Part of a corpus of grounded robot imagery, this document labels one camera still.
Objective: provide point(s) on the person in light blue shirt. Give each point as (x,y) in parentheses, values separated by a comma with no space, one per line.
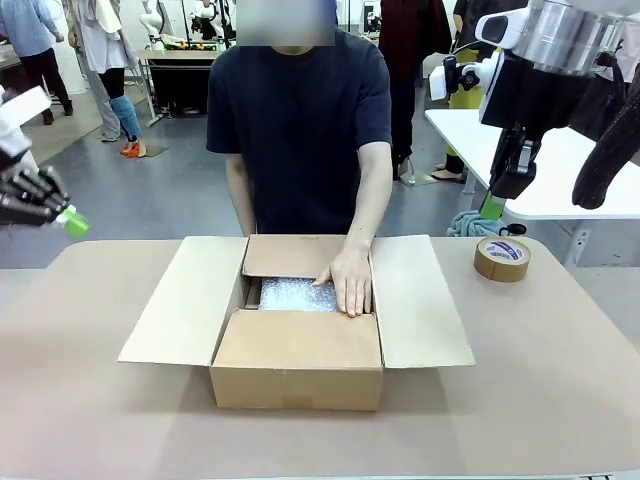
(25,25)

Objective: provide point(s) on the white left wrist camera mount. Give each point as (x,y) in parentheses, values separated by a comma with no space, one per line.
(22,107)

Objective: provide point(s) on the teal blue towel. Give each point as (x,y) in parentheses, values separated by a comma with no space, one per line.
(472,224)

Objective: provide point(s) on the person's right forearm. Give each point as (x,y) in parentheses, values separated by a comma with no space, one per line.
(242,205)

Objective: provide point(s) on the brown packing tape roll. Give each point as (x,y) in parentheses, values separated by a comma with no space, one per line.
(501,257)

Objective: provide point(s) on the person's left forearm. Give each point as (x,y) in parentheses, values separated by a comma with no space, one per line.
(372,200)

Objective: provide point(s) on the person's left hand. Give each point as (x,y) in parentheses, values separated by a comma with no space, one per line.
(352,280)

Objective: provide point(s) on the grey desk with black cabinet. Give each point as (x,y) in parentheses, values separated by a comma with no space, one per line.
(175,85)

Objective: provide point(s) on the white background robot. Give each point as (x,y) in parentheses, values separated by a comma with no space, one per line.
(150,25)

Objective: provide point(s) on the person in dark red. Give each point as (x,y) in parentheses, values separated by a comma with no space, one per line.
(415,40)

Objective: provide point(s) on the white side table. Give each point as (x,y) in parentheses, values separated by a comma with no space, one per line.
(550,165)

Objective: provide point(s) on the brown cardboard box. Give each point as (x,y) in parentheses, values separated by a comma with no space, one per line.
(300,350)

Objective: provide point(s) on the person in navy t-shirt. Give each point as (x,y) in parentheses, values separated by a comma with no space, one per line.
(300,130)

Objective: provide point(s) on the person with yellow apron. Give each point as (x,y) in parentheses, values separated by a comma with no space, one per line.
(462,102)

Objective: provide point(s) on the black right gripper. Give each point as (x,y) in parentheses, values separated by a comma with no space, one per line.
(545,100)

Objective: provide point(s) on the bubble bundle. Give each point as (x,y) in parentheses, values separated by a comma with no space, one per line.
(295,296)

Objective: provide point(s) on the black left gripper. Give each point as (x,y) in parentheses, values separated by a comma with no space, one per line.
(17,160)

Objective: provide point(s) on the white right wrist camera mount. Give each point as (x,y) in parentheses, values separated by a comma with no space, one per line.
(492,85)

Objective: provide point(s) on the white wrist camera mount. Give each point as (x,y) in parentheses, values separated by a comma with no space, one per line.
(492,85)
(22,107)

